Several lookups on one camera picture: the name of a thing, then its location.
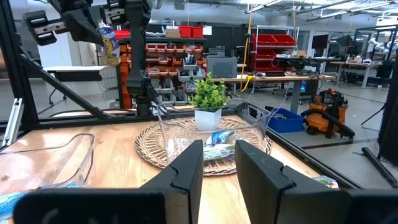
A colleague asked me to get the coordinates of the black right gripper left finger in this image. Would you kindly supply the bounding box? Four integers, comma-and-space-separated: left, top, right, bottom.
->
139, 139, 205, 224

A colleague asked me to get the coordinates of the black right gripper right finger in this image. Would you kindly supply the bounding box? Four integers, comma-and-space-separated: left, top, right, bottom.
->
234, 139, 349, 224

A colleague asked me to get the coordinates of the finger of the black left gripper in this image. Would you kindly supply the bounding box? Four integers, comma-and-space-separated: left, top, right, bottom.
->
63, 9, 103, 44

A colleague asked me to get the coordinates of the clear plastic bin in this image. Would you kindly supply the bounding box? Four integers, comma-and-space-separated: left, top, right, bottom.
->
156, 98, 271, 175
0, 133, 96, 200

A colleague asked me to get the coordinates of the green brown wrapper granola bar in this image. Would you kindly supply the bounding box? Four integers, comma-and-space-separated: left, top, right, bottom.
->
312, 175, 340, 190

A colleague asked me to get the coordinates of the white desk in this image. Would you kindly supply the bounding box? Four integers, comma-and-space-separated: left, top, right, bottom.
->
43, 65, 108, 106

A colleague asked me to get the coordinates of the round woven wicker placemat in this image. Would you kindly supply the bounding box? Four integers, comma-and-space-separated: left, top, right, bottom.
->
134, 116, 273, 177

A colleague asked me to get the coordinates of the blue storage bin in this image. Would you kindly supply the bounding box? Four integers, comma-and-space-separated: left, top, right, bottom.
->
267, 108, 305, 134

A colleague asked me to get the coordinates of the cardboard box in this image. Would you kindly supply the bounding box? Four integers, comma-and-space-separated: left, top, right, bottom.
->
165, 26, 181, 39

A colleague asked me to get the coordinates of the green plant in white pot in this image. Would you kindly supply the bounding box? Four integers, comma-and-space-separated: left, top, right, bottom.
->
188, 73, 231, 131

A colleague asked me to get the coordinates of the orange shop vacuum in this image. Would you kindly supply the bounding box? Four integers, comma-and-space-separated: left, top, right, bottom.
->
300, 88, 356, 139

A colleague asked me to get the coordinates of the orange parts bin shelf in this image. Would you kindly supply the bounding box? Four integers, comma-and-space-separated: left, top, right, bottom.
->
118, 36, 208, 110

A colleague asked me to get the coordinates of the long wooden desk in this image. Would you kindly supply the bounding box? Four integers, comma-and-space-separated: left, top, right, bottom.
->
214, 73, 336, 114

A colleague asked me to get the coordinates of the black floor stand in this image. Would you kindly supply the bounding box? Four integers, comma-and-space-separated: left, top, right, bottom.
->
361, 51, 398, 189

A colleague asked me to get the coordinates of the black monitor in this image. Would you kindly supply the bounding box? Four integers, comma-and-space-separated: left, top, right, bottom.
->
312, 33, 330, 50

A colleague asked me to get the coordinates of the black aluminium table frame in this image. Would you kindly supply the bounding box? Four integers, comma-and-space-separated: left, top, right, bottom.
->
0, 0, 363, 190

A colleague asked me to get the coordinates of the white cable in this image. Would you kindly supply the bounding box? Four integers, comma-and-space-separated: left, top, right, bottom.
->
273, 82, 295, 119

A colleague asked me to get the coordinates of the silver aluminium bracket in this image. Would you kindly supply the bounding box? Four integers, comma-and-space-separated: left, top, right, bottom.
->
1, 98, 25, 147

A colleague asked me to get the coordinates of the yellow hanging cable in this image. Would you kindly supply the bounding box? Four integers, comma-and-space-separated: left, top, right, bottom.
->
239, 12, 256, 93

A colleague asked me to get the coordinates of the wire rack with red bins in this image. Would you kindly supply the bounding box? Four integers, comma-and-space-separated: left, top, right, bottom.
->
250, 24, 300, 74

